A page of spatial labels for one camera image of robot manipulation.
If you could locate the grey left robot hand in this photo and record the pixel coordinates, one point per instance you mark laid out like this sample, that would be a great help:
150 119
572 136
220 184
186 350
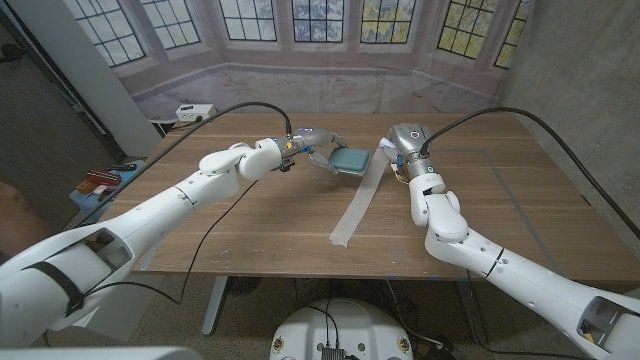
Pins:
315 137

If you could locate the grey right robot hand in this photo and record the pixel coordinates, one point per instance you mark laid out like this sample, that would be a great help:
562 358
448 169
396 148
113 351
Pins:
410 145

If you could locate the teal zippered case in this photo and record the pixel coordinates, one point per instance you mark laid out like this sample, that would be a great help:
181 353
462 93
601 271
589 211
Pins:
350 160

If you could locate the white gauze bandage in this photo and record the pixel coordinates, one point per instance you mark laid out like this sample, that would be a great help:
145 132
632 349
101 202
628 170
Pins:
360 200

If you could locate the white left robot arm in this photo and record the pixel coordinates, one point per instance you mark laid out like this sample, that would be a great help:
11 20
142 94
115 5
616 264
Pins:
150 210

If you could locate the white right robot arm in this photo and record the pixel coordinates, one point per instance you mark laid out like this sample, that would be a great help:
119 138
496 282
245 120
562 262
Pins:
450 225

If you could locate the printed bay window backdrop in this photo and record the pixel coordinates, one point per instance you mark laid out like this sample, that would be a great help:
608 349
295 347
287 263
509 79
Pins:
320 90

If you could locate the white power strip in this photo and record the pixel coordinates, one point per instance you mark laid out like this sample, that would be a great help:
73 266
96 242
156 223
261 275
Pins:
192 114

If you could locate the black floor fan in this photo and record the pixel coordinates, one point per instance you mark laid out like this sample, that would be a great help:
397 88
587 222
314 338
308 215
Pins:
244 285

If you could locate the grey metal table leg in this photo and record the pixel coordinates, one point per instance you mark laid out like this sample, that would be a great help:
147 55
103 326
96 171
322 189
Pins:
475 320
215 305

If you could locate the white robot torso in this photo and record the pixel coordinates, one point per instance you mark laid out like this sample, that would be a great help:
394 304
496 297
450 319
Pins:
342 325

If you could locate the black remote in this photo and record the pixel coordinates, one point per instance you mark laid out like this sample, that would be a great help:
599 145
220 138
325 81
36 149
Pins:
122 167

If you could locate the red box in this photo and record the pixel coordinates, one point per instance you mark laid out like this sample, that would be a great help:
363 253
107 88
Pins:
103 178

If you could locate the white small item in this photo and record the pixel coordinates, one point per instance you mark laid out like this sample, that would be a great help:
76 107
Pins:
100 189

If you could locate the orange small item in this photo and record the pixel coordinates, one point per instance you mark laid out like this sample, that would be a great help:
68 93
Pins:
86 187

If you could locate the blue box with items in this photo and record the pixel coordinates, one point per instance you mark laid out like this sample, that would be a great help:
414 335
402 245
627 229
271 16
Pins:
87 206

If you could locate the white floor platform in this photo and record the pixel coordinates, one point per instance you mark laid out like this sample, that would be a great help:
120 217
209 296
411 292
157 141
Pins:
125 310

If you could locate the white robot body edge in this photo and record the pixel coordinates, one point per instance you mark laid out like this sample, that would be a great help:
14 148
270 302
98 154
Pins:
100 354

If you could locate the person's bare leg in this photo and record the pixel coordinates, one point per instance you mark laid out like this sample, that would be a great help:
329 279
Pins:
20 217

